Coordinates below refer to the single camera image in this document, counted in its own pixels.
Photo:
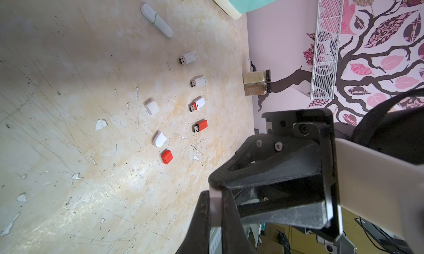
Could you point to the red usb cap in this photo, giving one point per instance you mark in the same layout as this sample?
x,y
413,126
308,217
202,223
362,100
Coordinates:
x,y
167,157

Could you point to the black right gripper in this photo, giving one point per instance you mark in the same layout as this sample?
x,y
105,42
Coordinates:
x,y
265,159

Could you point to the white red usb drive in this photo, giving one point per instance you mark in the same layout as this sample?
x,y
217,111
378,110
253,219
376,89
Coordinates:
x,y
197,103

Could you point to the white green usb drive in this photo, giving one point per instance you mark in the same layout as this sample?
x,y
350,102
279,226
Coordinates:
x,y
152,16

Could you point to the glass spice jar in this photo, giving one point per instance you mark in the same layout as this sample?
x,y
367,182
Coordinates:
x,y
257,89
257,77

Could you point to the white rounded cap near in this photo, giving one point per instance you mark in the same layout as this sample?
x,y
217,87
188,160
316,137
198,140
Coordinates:
x,y
159,139

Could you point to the glass spice jar near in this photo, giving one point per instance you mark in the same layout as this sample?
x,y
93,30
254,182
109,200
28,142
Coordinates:
x,y
257,89

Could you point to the glass spice jar far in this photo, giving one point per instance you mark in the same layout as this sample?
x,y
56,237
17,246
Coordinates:
x,y
257,77

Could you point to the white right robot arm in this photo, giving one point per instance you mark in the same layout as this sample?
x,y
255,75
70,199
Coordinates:
x,y
380,170

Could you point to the white wire shelf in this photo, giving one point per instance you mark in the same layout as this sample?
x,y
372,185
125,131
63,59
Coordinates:
x,y
326,49

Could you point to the white square usb cap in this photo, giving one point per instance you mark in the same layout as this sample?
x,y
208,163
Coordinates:
x,y
215,207
151,106

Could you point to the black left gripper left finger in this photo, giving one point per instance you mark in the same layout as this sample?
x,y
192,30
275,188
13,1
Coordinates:
x,y
198,235

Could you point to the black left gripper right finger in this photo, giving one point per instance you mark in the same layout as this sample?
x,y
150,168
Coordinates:
x,y
234,239

